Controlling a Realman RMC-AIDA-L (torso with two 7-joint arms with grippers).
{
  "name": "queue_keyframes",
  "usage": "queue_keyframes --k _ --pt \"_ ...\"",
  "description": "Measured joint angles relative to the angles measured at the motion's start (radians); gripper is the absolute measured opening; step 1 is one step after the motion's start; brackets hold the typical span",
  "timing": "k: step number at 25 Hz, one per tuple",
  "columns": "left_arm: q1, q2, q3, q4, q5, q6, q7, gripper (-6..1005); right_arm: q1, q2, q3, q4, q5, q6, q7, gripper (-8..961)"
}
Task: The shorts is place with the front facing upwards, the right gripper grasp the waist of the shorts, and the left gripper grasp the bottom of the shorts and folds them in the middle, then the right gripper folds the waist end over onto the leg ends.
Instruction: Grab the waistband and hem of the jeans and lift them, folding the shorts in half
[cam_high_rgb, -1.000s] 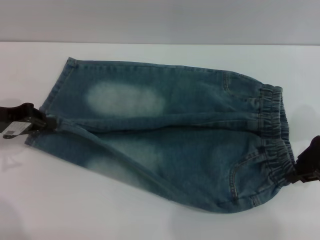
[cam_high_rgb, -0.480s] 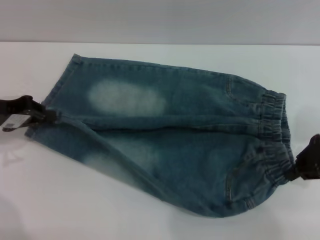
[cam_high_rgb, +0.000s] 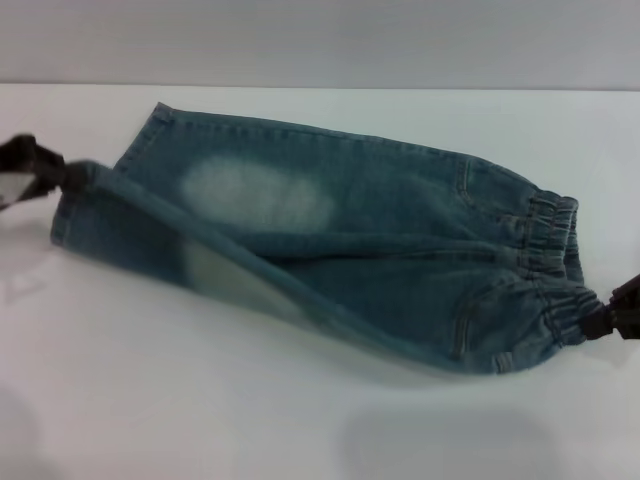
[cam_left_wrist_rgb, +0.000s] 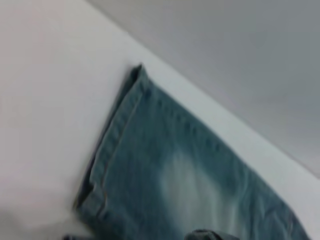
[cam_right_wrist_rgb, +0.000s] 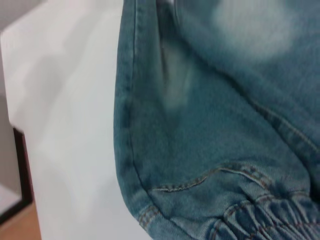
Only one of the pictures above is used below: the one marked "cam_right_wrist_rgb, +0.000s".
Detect blue denim shorts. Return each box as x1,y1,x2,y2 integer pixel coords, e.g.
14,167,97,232
113,0,320,240

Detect black metal frame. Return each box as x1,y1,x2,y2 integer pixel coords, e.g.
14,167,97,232
12,126,36,219

